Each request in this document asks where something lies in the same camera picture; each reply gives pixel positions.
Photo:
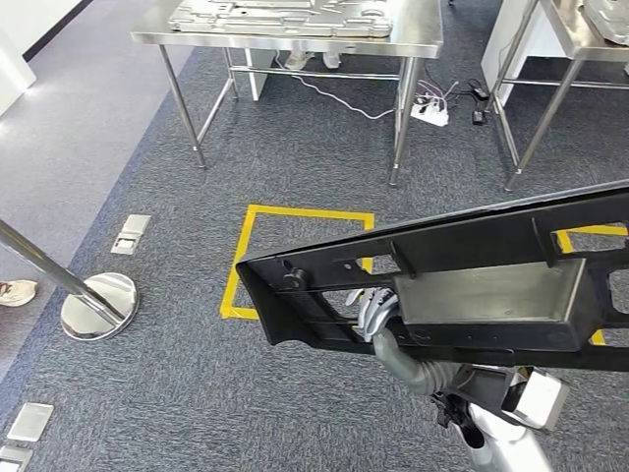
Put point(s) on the stainless steel workbench table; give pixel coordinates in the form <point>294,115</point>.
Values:
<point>418,32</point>
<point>565,32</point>

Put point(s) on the black power adapter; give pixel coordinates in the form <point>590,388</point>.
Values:
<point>478,117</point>

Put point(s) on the stamped silver metal panel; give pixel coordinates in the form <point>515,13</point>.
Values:
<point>609,19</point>
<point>275,23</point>

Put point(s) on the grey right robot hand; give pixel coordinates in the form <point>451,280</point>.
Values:
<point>378,312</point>

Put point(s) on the yellow tape floor square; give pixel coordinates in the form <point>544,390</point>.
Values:
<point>305,212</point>

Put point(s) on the open silver floor socket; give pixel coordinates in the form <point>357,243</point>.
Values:
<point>14,459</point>
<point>135,225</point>

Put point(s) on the black plastic panel part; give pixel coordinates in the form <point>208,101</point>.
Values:
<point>491,241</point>

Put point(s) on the white cabinet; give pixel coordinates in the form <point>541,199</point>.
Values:
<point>521,52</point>

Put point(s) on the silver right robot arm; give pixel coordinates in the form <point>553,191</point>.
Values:
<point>506,443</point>

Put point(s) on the white power strip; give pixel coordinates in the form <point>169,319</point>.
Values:
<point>432,117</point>

